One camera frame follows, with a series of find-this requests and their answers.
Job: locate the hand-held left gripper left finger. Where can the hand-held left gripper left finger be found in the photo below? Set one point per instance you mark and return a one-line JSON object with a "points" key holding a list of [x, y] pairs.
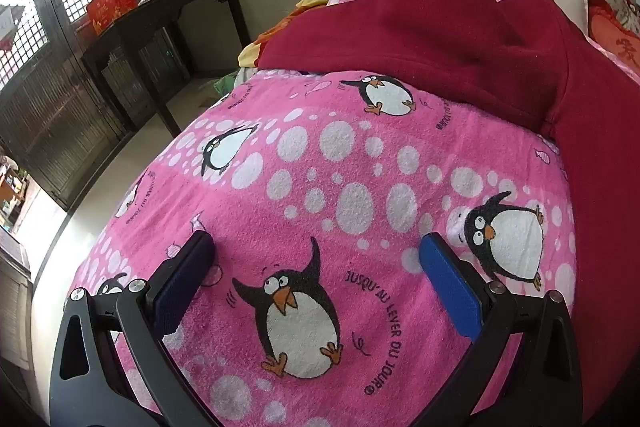
{"points": [[182, 282]]}

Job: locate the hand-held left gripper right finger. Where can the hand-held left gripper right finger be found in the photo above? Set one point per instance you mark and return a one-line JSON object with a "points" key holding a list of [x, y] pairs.
{"points": [[450, 287]]}

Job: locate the dark red fleece garment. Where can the dark red fleece garment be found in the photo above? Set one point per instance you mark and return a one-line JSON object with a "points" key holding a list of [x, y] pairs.
{"points": [[425, 32]]}

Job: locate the pink penguin printed blanket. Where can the pink penguin printed blanket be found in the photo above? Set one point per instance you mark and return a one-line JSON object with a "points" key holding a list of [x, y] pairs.
{"points": [[350, 167]]}

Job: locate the green cloth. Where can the green cloth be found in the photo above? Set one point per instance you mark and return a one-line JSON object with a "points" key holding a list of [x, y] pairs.
{"points": [[225, 84]]}

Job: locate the dark lattice window door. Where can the dark lattice window door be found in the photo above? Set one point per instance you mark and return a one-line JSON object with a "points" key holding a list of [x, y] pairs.
{"points": [[65, 107]]}

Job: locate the yellow cloth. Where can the yellow cloth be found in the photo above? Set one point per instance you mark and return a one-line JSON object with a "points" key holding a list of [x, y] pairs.
{"points": [[252, 52]]}

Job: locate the dark wooden console table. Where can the dark wooden console table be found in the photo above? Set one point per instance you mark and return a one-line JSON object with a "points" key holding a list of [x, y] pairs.
{"points": [[150, 17]]}

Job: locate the tall red gift box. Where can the tall red gift box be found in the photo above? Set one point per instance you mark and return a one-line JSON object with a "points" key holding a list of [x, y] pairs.
{"points": [[110, 4]]}

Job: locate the red heart cushion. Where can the red heart cushion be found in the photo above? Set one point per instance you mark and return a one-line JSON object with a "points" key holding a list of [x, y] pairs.
{"points": [[620, 37]]}

